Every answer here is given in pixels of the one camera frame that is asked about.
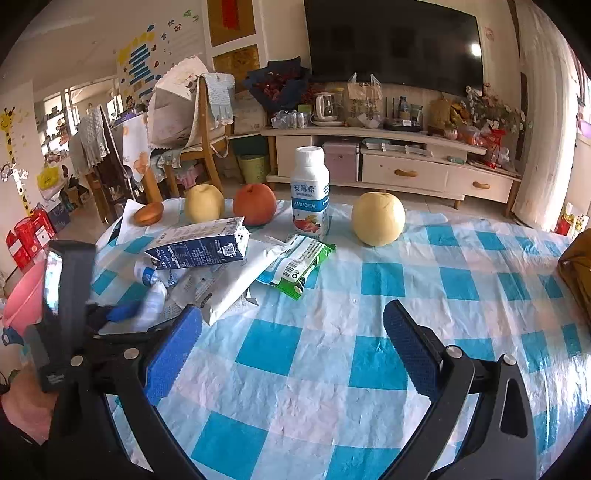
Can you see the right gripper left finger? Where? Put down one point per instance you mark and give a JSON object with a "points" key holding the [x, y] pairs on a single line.
{"points": [[139, 369]]}

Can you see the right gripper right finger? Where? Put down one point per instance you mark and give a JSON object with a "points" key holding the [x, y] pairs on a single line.
{"points": [[500, 442]]}

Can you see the white feather wipes pack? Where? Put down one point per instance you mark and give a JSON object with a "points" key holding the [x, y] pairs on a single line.
{"points": [[215, 289]]}

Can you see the blue white milk carton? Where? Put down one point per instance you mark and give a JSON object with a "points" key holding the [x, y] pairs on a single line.
{"points": [[204, 244]]}

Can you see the green white snack packet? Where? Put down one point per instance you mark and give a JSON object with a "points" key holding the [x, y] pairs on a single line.
{"points": [[289, 272]]}

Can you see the pink plastic trash bin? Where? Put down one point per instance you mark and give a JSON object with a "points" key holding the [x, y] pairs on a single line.
{"points": [[24, 305]]}

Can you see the person left hand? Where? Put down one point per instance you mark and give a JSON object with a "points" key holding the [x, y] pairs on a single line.
{"points": [[27, 407]]}

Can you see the red gift boxes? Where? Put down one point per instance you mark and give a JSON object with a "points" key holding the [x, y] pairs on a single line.
{"points": [[26, 242]]}

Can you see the yellow plastic bag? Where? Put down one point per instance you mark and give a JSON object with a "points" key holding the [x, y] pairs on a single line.
{"points": [[48, 178]]}

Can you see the dark wooden chair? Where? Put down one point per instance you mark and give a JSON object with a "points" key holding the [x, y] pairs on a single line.
{"points": [[104, 170]]}

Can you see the blue white checkered tablecloth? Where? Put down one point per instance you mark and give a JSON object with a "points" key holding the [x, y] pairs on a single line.
{"points": [[313, 389]]}

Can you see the yellow pear left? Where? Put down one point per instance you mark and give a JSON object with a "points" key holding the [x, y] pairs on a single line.
{"points": [[203, 203]]}

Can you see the yellow pear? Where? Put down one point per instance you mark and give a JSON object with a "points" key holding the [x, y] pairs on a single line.
{"points": [[203, 203], [378, 218]]}

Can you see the red orange apple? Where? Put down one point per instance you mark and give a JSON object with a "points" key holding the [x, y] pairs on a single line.
{"points": [[255, 203]]}

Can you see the green waste basket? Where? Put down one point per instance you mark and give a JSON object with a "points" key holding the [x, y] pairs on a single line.
{"points": [[254, 168]]}

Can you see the wooden chair with covers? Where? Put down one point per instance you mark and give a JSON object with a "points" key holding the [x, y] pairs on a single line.
{"points": [[180, 117]]}

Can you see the yellow pear right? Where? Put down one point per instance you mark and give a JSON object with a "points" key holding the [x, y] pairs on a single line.
{"points": [[378, 218]]}

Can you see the white Ambrosial yogurt bottle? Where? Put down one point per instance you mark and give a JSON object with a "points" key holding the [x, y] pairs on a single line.
{"points": [[309, 192]]}

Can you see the pink storage box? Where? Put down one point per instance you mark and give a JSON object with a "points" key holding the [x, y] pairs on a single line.
{"points": [[342, 160]]}

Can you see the dark flower bouquet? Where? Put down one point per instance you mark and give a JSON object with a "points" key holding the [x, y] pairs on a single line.
{"points": [[278, 86]]}

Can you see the white TV cabinet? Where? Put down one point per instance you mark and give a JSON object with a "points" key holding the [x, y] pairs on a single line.
{"points": [[414, 163]]}

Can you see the electric kettle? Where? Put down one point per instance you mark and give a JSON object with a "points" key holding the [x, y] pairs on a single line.
{"points": [[328, 108]]}

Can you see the black television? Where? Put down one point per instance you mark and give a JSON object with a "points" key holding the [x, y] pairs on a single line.
{"points": [[413, 43]]}

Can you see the giraffe height wall sticker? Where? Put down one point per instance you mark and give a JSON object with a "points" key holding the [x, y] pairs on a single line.
{"points": [[9, 118]]}

